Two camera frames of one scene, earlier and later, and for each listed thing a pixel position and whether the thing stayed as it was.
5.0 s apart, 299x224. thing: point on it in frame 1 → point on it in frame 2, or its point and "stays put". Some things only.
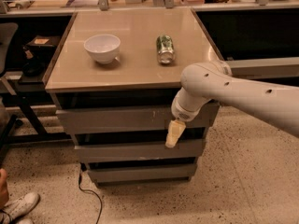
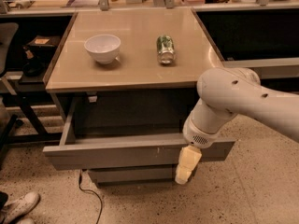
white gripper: (181, 112) → (196, 134)
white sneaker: (17, 208) stays put
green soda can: (165, 49) stays put
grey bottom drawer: (142, 173) stays put
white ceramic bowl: (104, 48) stays put
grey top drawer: (154, 119) → (74, 152)
